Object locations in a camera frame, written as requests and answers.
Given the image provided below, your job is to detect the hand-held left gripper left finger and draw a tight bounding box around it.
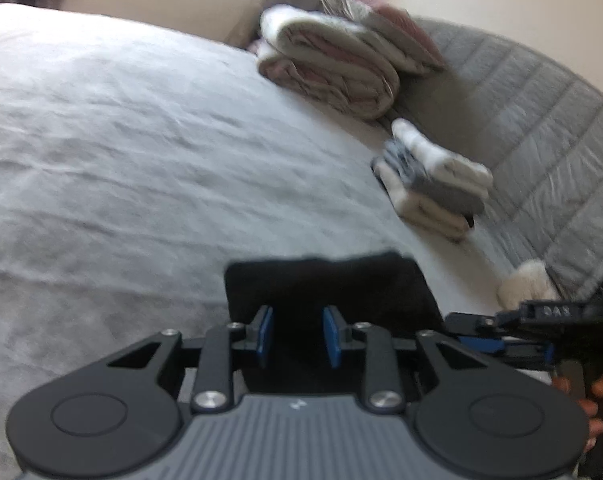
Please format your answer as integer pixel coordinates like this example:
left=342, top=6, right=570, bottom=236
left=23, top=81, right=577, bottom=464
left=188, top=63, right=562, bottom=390
left=106, top=304, right=275, bottom=414

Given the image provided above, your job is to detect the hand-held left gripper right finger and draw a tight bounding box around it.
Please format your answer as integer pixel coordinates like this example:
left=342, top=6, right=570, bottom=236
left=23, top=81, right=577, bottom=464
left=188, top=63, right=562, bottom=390
left=322, top=305, right=497, bottom=414

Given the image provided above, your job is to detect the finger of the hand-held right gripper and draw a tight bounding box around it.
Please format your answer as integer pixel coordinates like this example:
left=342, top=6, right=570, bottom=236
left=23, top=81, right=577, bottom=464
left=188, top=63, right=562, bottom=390
left=458, top=336, right=555, bottom=372
left=444, top=310, right=522, bottom=339

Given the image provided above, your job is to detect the black garment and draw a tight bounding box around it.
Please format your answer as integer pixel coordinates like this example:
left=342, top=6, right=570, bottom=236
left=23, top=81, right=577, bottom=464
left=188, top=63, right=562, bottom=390
left=224, top=250, right=445, bottom=396

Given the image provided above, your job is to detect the fluffy white cloth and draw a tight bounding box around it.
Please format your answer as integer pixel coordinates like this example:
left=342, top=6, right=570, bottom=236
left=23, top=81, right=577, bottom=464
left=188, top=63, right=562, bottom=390
left=498, top=259, right=559, bottom=309

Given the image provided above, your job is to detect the cream folded garment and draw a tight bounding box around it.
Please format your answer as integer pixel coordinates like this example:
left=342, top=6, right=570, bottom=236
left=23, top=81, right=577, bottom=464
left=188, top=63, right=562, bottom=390
left=371, top=156, right=475, bottom=242

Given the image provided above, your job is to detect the grey folded garment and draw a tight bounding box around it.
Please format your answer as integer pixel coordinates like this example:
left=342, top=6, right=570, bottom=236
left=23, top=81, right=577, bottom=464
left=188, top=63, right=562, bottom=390
left=384, top=140, right=486, bottom=217

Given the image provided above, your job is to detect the grey quilted headboard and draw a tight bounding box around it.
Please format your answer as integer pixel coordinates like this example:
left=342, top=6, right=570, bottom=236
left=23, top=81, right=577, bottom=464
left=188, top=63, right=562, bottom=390
left=396, top=17, right=603, bottom=301

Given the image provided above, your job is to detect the bed with white sheet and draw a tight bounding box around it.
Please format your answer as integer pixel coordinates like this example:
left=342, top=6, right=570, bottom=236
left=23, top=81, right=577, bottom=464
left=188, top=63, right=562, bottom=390
left=0, top=2, right=562, bottom=480

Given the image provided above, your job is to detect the folded grey pink quilt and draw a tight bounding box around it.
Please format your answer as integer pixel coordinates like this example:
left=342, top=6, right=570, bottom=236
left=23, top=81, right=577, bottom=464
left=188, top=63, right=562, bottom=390
left=256, top=4, right=401, bottom=121

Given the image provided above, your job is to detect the plastic-wrapped pink white bedding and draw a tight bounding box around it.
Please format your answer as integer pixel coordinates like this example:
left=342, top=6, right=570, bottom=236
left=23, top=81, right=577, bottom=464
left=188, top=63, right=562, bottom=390
left=311, top=0, right=447, bottom=77

